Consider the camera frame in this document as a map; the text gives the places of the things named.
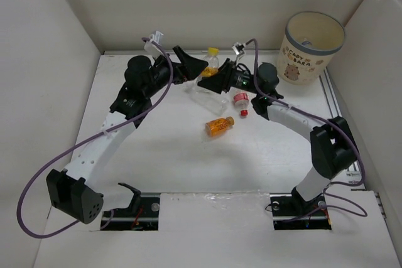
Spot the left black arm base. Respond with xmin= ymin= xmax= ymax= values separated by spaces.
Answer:
xmin=100 ymin=183 xmax=161 ymax=232

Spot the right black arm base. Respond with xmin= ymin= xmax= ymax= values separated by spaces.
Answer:
xmin=265 ymin=193 xmax=332 ymax=230

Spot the clear bottle red label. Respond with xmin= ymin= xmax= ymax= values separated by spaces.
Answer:
xmin=232 ymin=88 xmax=249 ymax=118

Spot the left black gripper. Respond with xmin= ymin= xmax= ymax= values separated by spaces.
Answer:
xmin=143 ymin=46 xmax=207 ymax=99

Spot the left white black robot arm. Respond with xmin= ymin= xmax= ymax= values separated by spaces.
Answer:
xmin=46 ymin=46 xmax=208 ymax=224

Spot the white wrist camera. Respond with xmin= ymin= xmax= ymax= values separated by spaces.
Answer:
xmin=232 ymin=42 xmax=247 ymax=64
xmin=144 ymin=30 xmax=163 ymax=59

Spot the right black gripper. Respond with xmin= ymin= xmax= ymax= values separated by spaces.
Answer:
xmin=198 ymin=57 xmax=263 ymax=95

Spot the orange bottle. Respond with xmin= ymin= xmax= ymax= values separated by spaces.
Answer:
xmin=205 ymin=117 xmax=235 ymax=137

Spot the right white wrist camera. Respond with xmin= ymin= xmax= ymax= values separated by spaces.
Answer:
xmin=232 ymin=42 xmax=247 ymax=64

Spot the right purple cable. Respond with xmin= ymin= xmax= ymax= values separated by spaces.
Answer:
xmin=244 ymin=38 xmax=368 ymax=222

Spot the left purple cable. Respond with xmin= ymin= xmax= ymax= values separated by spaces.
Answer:
xmin=16 ymin=37 xmax=173 ymax=238

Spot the purple cable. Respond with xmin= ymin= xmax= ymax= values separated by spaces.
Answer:
xmin=16 ymin=37 xmax=173 ymax=238
xmin=244 ymin=38 xmax=368 ymax=222

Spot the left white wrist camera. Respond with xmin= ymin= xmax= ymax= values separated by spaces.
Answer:
xmin=144 ymin=30 xmax=163 ymax=59

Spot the clear bottle yellow cap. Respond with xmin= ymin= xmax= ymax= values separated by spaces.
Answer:
xmin=200 ymin=47 xmax=219 ymax=77

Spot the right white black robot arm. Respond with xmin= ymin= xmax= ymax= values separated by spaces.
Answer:
xmin=197 ymin=60 xmax=361 ymax=220

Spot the cream capybara bin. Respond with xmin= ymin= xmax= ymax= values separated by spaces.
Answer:
xmin=276 ymin=11 xmax=346 ymax=85

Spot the large clear plastic bottle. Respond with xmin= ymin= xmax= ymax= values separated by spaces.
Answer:
xmin=185 ymin=82 xmax=229 ymax=115

